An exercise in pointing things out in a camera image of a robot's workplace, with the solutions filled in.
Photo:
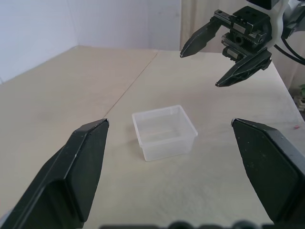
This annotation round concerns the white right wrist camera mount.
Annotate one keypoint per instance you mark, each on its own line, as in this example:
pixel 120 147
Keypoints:
pixel 277 23

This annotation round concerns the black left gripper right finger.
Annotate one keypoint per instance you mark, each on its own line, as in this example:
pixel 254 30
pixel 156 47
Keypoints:
pixel 269 167

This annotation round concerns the clear plastic square container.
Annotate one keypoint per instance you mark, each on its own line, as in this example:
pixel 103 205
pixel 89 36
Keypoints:
pixel 164 136

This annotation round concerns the green potted plant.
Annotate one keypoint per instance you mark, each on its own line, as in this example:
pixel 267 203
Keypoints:
pixel 301 94

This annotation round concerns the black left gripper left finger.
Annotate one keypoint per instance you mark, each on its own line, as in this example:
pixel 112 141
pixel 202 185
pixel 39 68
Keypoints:
pixel 64 171

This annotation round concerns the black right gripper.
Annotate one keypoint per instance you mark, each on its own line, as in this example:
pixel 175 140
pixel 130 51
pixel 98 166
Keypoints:
pixel 247 28

